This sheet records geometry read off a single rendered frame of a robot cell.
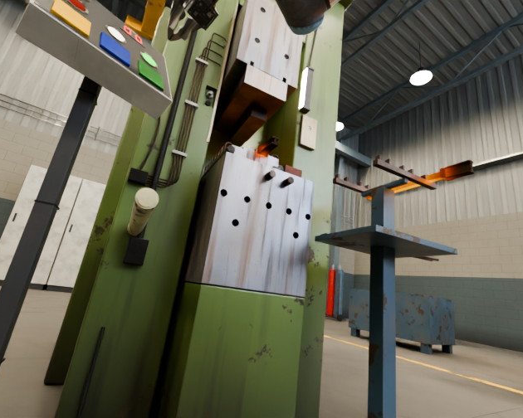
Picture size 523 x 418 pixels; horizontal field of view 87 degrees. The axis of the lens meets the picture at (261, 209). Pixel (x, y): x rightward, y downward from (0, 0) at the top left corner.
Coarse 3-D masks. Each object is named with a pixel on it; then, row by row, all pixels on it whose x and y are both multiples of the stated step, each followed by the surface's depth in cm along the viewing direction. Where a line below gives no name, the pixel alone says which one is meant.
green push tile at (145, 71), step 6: (138, 66) 75; (144, 66) 76; (138, 72) 73; (144, 72) 74; (150, 72) 77; (156, 72) 80; (144, 78) 74; (150, 78) 75; (156, 78) 78; (162, 78) 81; (156, 84) 76; (162, 84) 79; (162, 90) 78
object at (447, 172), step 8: (440, 168) 100; (448, 168) 99; (456, 168) 97; (464, 168) 94; (472, 168) 93; (432, 176) 104; (440, 176) 100; (448, 176) 99; (456, 176) 96; (408, 184) 112; (416, 184) 109
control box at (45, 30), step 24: (48, 0) 60; (24, 24) 57; (48, 24) 58; (96, 24) 70; (120, 24) 81; (48, 48) 62; (72, 48) 63; (96, 48) 64; (144, 48) 85; (96, 72) 68; (120, 72) 70; (120, 96) 74; (144, 96) 76; (168, 96) 79
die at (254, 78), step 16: (240, 80) 118; (256, 80) 114; (272, 80) 119; (240, 96) 120; (256, 96) 119; (272, 96) 117; (224, 112) 133; (240, 112) 131; (272, 112) 128; (224, 128) 146
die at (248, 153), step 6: (240, 150) 104; (246, 150) 105; (252, 150) 107; (246, 156) 105; (252, 156) 106; (258, 156) 107; (264, 156) 109; (270, 156) 110; (258, 162) 107; (264, 162) 108; (270, 162) 109; (276, 162) 111
